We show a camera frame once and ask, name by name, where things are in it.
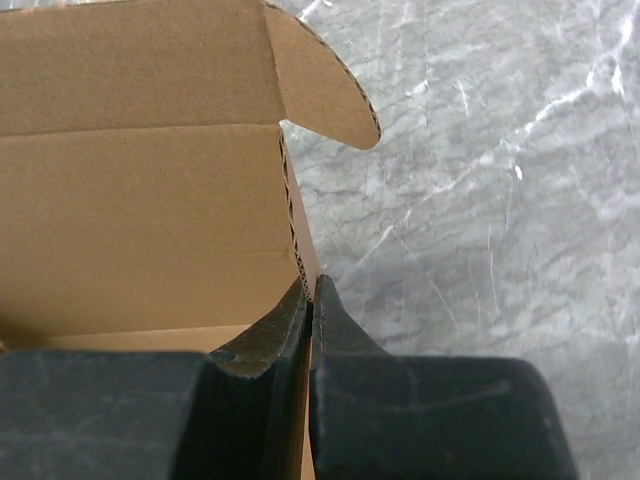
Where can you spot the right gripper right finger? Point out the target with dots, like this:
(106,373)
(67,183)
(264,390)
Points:
(334,331)

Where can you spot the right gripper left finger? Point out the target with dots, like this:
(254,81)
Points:
(274,337)

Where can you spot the brown cardboard box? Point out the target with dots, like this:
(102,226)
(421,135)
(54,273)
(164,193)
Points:
(150,213)

